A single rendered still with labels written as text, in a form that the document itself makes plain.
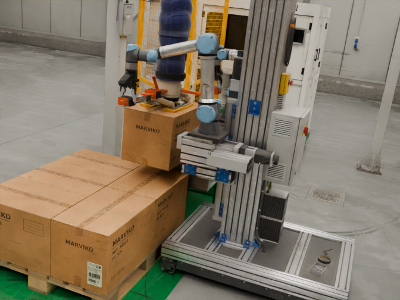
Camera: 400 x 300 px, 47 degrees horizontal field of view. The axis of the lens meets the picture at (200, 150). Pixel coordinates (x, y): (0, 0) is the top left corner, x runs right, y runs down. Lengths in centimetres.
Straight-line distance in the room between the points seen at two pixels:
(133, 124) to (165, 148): 30
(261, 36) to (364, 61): 923
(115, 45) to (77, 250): 241
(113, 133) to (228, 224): 194
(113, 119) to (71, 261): 219
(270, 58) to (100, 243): 153
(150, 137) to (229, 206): 75
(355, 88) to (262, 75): 913
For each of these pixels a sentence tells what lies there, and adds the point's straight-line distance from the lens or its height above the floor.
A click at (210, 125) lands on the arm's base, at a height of 110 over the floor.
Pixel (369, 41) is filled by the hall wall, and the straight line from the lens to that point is 1210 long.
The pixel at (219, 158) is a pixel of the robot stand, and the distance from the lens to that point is 285.
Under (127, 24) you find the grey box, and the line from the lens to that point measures 462.
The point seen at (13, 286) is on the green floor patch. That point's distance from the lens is 329.
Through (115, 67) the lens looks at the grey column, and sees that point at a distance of 469.
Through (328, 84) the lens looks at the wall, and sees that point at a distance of 1209.
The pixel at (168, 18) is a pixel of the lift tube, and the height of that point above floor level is 172.
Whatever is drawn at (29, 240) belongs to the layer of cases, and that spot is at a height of 35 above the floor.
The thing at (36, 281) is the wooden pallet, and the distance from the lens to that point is 317.
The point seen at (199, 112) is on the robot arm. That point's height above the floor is 121.
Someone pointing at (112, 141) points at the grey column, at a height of 38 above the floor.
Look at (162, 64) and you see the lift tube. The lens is 340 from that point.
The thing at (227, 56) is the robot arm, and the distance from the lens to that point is 342.
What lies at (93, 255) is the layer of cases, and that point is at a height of 39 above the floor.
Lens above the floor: 185
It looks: 18 degrees down
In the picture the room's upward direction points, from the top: 6 degrees clockwise
